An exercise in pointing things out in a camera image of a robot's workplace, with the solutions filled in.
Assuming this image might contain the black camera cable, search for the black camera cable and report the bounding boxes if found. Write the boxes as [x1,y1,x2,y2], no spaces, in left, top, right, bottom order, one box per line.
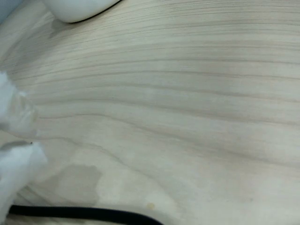
[8,205,165,225]

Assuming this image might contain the white mug black handle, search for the white mug black handle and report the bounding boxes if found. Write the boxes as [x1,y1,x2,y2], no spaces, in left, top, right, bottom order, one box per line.
[42,0,122,23]

